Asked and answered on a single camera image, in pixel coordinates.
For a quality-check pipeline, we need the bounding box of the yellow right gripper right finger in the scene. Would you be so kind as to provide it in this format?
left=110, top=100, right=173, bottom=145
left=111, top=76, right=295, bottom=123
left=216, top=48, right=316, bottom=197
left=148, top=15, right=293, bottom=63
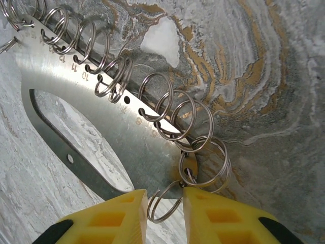
left=182, top=187, right=305, bottom=244

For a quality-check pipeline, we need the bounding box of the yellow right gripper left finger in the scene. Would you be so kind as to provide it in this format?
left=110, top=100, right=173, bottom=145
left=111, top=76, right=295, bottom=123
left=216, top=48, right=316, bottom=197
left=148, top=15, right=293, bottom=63
left=31, top=189, right=148, bottom=244

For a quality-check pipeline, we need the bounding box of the steel split key ring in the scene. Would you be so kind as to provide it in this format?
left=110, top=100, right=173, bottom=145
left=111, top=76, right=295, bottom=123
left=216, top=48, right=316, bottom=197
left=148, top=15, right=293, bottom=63
left=108, top=57, right=135, bottom=104
left=41, top=7, right=70, bottom=46
left=0, top=37, right=19, bottom=54
left=178, top=142, right=231, bottom=190
left=169, top=100, right=215, bottom=153
left=74, top=19, right=98, bottom=65
left=154, top=88, right=197, bottom=141
left=85, top=29, right=112, bottom=75
left=146, top=180, right=185, bottom=224
left=54, top=14, right=82, bottom=55
left=138, top=72, right=175, bottom=122
left=181, top=135, right=233, bottom=194
left=0, top=0, right=36, bottom=29
left=25, top=0, right=47, bottom=21
left=94, top=56, right=128, bottom=98

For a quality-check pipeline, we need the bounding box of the silver metal chain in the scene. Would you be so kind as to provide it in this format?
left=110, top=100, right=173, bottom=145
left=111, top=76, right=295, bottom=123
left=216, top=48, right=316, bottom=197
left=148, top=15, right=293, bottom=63
left=14, top=17, right=201, bottom=204

